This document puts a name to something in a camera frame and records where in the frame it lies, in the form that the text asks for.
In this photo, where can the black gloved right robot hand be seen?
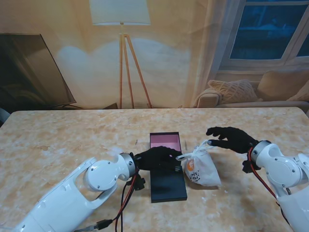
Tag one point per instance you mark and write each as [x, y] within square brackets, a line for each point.
[234, 140]

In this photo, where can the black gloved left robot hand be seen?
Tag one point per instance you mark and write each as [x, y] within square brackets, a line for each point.
[157, 159]

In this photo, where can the white plastic bag orange logo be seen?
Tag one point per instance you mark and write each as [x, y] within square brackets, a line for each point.
[202, 169]

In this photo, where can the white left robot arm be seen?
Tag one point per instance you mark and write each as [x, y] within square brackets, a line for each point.
[67, 195]

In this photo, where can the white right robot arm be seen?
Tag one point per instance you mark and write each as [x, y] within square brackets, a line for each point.
[282, 174]

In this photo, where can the black gift box pink inside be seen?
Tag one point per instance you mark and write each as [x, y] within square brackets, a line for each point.
[164, 142]

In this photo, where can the black gift box lid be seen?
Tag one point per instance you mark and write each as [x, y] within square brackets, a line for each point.
[167, 188]

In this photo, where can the cream knitted pillow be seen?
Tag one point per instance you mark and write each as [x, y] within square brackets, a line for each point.
[234, 90]
[301, 95]

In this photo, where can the beige sofa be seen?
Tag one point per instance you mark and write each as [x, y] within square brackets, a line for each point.
[207, 97]

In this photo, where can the plain beige pillow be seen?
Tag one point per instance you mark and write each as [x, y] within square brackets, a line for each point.
[280, 84]

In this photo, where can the sheer cream curtain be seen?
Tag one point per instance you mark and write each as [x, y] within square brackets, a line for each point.
[205, 48]

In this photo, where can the white framed window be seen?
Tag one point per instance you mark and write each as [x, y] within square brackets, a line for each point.
[260, 36]

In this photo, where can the tripod floor lamp white shade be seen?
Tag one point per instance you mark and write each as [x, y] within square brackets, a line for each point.
[120, 12]

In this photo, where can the dark flat television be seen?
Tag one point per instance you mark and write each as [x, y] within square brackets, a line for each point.
[24, 72]

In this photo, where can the dark grey chair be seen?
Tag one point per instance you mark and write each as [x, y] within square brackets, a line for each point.
[3, 116]

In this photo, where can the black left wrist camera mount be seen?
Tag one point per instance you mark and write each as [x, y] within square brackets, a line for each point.
[138, 182]

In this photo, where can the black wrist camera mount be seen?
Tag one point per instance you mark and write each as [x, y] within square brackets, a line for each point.
[138, 182]
[247, 166]

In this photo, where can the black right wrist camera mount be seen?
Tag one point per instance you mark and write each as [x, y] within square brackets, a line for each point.
[247, 166]

